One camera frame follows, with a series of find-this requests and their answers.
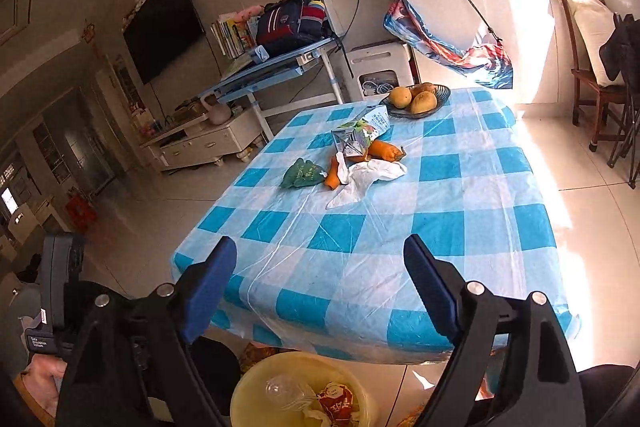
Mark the red plastic stool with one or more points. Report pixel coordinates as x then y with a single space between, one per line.
80 212

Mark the pink kettlebell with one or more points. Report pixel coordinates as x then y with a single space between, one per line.
217 112

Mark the dark blue striped backpack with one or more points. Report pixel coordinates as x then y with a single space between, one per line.
292 22

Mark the white pillow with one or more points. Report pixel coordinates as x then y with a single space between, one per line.
595 37

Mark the green snack packet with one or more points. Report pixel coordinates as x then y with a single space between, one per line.
302 174

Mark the blue study desk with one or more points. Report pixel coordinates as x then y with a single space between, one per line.
280 67

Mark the yellow mango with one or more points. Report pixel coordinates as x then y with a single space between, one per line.
422 102
400 97

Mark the brown wooden chair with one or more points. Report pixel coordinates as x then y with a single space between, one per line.
585 102

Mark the clear plastic container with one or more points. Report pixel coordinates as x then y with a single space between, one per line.
290 394

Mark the cream television cabinet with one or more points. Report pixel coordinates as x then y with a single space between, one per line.
200 144

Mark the small red knot ornament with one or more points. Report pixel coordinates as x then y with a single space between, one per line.
90 34

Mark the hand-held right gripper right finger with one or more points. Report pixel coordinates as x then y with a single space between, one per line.
435 292

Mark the pink plush toy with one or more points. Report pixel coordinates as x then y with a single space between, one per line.
248 13

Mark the yellow plastic bin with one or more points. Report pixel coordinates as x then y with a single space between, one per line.
250 397

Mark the colourful printed hanging bag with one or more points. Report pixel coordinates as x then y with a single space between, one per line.
450 52

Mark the dark fruit bowl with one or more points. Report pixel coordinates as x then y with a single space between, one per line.
442 99

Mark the light blue box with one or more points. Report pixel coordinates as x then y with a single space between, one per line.
260 55

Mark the white plush toy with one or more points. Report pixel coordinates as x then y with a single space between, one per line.
137 4

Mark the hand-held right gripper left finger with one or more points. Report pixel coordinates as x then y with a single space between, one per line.
212 292

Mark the red orange snack packet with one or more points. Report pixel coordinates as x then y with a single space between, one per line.
337 402

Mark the row of books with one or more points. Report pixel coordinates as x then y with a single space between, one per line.
232 37

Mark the person's left hand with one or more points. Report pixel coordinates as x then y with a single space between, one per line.
45 379

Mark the brown spotted mango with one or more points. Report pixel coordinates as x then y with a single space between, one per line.
425 88

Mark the black wall television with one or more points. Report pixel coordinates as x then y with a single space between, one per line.
162 24

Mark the green white milk carton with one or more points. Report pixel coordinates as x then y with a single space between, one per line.
370 124

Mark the black folding chair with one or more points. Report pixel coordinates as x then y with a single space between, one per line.
622 52

